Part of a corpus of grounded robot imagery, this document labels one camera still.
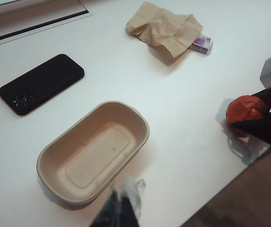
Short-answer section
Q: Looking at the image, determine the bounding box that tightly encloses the wrinkled orange fruit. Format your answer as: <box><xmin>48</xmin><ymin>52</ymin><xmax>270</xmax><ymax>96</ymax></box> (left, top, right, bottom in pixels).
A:
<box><xmin>226</xmin><ymin>95</ymin><xmax>268</xmax><ymax>126</ymax></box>

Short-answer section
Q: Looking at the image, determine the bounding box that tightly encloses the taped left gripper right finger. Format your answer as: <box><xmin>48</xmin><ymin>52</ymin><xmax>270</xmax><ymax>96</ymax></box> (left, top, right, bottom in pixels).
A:
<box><xmin>117</xmin><ymin>175</ymin><xmax>146</xmax><ymax>227</ymax></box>

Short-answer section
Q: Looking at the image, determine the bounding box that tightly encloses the white desk cable flap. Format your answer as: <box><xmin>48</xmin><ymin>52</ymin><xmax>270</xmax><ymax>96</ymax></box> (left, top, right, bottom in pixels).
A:
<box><xmin>0</xmin><ymin>0</ymin><xmax>95</xmax><ymax>49</ymax></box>

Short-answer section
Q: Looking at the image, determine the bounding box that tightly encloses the small purple white packet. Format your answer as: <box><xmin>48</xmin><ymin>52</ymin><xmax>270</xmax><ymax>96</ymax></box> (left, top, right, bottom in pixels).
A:
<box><xmin>189</xmin><ymin>37</ymin><xmax>214</xmax><ymax>55</ymax></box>

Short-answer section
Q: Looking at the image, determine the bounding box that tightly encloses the black smartphone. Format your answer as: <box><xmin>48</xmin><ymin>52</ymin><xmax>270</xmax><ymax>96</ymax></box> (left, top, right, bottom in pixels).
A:
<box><xmin>0</xmin><ymin>53</ymin><xmax>85</xmax><ymax>116</ymax></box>

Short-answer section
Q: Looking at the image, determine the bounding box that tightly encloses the crumpled brown paper napkin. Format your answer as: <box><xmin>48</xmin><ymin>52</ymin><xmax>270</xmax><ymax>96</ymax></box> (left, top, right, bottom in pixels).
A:
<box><xmin>125</xmin><ymin>1</ymin><xmax>203</xmax><ymax>66</ymax></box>

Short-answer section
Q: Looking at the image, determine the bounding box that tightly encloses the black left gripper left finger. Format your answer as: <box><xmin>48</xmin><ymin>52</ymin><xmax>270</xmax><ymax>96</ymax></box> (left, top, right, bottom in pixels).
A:
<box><xmin>90</xmin><ymin>187</ymin><xmax>125</xmax><ymax>227</ymax></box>

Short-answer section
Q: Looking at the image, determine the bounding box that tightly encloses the beige paper pulp lunchbox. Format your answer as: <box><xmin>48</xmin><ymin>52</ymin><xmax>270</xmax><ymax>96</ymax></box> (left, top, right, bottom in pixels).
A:
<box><xmin>36</xmin><ymin>101</ymin><xmax>150</xmax><ymax>205</ymax></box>

